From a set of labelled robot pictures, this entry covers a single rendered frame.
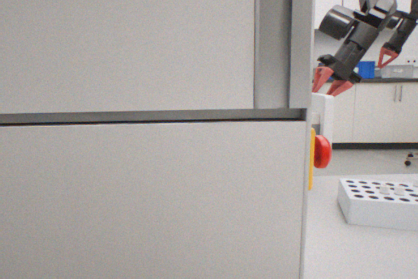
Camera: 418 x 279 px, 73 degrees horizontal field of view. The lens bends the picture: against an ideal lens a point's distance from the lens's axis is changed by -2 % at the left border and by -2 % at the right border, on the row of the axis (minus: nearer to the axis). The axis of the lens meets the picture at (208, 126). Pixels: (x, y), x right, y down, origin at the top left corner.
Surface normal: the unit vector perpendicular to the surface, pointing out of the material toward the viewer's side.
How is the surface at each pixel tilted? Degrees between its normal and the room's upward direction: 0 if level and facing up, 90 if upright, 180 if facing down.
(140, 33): 90
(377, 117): 90
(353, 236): 0
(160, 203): 90
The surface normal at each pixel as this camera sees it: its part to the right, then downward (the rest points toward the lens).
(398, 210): -0.25, 0.18
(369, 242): -0.02, -0.98
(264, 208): 0.01, 0.18
